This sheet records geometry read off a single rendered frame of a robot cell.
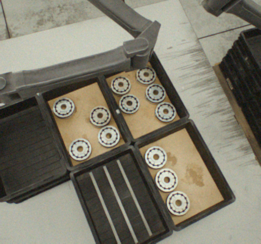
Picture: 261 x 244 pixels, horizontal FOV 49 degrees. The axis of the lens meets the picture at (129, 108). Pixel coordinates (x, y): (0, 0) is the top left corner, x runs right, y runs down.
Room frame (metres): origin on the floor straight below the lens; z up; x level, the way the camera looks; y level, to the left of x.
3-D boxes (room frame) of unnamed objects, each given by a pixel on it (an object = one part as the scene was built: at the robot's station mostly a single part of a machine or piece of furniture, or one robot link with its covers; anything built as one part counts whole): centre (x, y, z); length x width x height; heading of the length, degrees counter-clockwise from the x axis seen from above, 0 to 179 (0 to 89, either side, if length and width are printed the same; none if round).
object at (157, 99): (0.60, -0.12, 0.86); 0.10 x 0.10 x 0.01
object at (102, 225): (0.06, -0.02, 0.87); 0.40 x 0.30 x 0.11; 33
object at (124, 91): (0.61, 0.06, 0.86); 0.10 x 0.10 x 0.01
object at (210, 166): (0.22, -0.27, 0.87); 0.40 x 0.30 x 0.11; 33
